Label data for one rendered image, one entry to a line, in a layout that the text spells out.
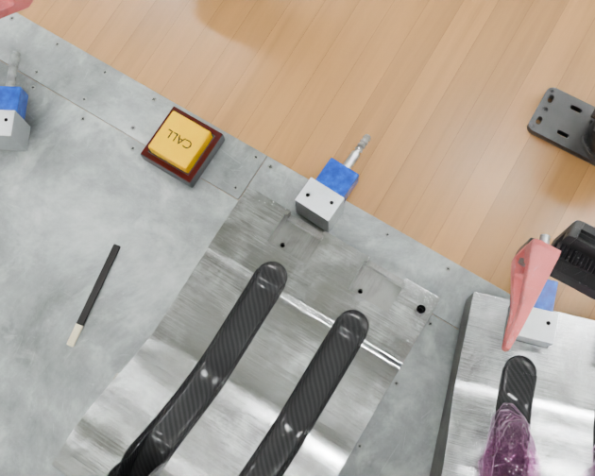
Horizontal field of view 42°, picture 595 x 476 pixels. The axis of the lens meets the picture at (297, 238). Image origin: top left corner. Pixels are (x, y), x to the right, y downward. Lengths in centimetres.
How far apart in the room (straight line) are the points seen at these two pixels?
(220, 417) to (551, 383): 37
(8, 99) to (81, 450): 48
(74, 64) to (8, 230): 25
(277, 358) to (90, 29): 55
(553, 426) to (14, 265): 69
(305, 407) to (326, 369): 5
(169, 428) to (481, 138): 54
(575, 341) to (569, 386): 5
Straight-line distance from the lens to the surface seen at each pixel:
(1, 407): 103
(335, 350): 87
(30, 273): 105
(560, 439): 92
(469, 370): 91
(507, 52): 111
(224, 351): 89
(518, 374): 93
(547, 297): 93
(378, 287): 91
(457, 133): 104
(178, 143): 100
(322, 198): 94
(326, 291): 87
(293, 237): 92
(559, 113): 107
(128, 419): 85
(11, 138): 106
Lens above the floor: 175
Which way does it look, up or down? 75 degrees down
